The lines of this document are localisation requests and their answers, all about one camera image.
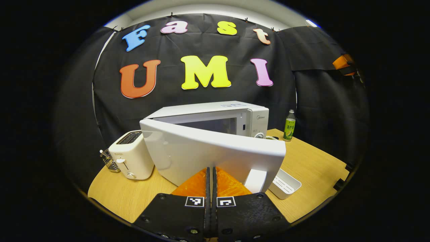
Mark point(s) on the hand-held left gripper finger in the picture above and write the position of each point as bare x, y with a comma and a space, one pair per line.
214, 188
208, 188

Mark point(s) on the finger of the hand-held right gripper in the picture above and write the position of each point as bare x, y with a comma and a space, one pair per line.
342, 62

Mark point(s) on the white microwave oven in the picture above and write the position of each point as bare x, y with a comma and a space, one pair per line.
201, 151

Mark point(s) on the ceiling light panel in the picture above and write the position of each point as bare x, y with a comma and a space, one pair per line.
311, 23

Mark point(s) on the white plastic tray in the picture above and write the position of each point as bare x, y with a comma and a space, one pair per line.
285, 183

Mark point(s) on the white divided dish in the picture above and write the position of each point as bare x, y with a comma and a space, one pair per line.
271, 137

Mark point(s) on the white toaster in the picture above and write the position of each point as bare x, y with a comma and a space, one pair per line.
134, 158

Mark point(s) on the green drink bottle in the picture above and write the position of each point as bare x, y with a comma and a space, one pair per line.
289, 127

